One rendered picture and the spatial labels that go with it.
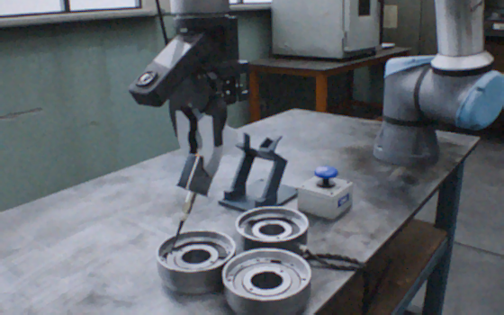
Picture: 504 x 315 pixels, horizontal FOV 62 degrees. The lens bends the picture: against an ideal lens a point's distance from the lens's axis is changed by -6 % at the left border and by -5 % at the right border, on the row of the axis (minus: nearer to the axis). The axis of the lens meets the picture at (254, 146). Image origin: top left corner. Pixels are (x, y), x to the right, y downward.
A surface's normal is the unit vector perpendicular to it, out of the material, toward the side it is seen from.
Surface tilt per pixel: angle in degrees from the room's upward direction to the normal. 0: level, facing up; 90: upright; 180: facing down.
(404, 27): 90
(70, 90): 90
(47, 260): 0
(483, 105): 97
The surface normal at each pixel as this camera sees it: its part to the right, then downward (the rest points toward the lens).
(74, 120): 0.78, 0.17
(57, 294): -0.03, -0.95
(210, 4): 0.40, 0.27
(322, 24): -0.61, 0.27
